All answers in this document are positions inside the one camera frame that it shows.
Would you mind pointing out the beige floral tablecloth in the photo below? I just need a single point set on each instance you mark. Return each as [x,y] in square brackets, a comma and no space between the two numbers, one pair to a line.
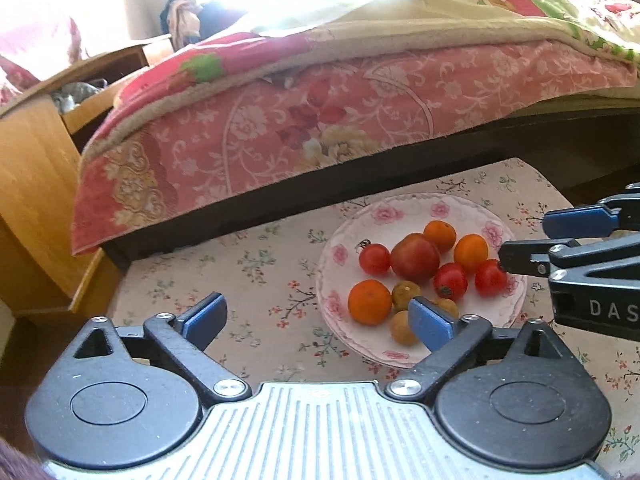
[260,280]

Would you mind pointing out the yellow-green patterned blanket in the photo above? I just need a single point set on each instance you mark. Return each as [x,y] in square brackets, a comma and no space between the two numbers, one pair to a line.
[450,5]

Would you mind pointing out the grey cloth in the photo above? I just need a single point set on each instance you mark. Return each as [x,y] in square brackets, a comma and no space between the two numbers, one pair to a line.
[75,94]

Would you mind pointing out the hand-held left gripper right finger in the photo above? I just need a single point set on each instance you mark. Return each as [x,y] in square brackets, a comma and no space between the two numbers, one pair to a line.
[430,322]

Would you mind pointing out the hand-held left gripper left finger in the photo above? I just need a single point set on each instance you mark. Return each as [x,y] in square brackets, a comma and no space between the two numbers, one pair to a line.
[205,317]

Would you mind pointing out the maroon fuzzy clothing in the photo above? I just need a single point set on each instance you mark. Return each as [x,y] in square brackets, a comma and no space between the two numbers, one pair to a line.
[17,464]

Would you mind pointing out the blue clothing pile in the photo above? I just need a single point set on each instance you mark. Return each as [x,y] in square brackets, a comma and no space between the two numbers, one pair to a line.
[185,15]

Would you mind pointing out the large dark red tomato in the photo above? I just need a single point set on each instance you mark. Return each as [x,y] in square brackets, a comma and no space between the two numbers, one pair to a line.
[415,257]

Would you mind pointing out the small red cherry tomato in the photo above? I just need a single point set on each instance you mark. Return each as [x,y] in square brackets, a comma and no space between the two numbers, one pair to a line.
[375,259]

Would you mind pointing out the dark bed frame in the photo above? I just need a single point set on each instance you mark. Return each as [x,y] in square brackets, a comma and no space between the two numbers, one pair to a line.
[300,200]

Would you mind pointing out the brownish green round fruit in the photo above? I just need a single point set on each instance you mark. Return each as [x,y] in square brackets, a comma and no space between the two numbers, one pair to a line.
[406,295]
[448,306]
[402,330]

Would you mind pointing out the wooden nightstand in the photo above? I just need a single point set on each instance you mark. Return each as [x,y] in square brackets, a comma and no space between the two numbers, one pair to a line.
[35,185]

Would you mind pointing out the pink floral cloth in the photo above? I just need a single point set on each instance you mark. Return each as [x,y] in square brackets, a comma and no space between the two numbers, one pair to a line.
[35,45]

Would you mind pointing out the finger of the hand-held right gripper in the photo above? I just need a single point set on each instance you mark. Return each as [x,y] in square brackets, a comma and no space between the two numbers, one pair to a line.
[580,221]
[522,256]

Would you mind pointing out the white plate with pink flowers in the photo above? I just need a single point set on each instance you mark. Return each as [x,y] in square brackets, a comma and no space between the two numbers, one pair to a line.
[365,342]

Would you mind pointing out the orange mandarin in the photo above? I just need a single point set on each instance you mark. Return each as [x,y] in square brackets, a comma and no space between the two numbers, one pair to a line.
[440,235]
[370,302]
[470,253]

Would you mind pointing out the pink floral bedspread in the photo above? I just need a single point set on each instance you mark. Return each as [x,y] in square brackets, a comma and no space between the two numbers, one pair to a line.
[250,125]

